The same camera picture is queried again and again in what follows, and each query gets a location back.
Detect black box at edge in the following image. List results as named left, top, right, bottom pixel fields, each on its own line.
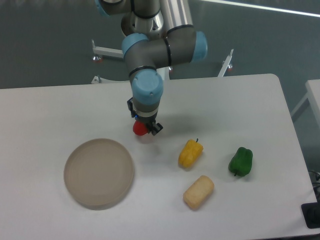
left=301, top=202, right=320, bottom=229

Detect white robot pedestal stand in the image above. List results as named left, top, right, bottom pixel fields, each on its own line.
left=90, top=12, right=235, bottom=85

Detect white side table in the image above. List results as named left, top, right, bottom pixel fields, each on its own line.
left=290, top=79, right=320, bottom=126

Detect beige bread loaf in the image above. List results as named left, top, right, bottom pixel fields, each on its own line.
left=183, top=175, right=215, bottom=210

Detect beige round plate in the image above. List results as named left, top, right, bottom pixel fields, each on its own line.
left=63, top=138, right=135, bottom=211

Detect green pepper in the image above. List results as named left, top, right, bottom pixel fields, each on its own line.
left=228, top=147, right=253, bottom=177

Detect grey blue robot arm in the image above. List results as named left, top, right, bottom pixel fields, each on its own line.
left=95, top=0, right=208, bottom=136

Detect black cables at right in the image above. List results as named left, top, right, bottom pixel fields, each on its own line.
left=308, top=169, right=320, bottom=203

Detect yellow pepper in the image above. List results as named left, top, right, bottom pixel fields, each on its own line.
left=178, top=138, right=204, bottom=169

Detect red pepper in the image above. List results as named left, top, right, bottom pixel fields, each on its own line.
left=132, top=121, right=149, bottom=136

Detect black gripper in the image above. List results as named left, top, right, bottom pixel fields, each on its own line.
left=127, top=97, right=163, bottom=136

